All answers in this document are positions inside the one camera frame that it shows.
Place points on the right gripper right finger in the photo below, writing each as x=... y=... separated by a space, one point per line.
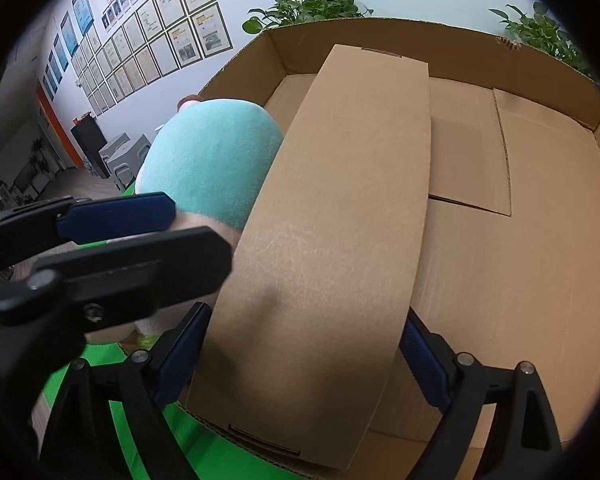
x=523 y=440

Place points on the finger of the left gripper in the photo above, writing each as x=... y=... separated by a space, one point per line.
x=122 y=282
x=28 y=230

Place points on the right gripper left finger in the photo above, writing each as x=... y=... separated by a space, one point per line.
x=81 y=441

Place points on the pink teal plush pig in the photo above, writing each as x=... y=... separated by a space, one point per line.
x=212 y=158

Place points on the long brown cardboard box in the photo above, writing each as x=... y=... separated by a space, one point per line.
x=305 y=329

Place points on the grey stool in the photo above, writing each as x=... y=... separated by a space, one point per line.
x=123 y=157

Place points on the black cabinet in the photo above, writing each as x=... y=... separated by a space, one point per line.
x=90 y=139

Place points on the green table cloth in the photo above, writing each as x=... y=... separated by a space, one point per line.
x=211 y=455

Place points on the large open cardboard tray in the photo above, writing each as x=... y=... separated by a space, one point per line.
x=509 y=268

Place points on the left potted green plant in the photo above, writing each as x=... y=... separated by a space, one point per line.
x=294 y=12

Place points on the potted green plant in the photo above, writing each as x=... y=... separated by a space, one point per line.
x=294 y=12
x=540 y=30

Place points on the right potted green plant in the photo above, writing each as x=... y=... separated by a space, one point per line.
x=540 y=30

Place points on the framed certificates on wall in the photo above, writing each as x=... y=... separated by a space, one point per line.
x=110 y=49

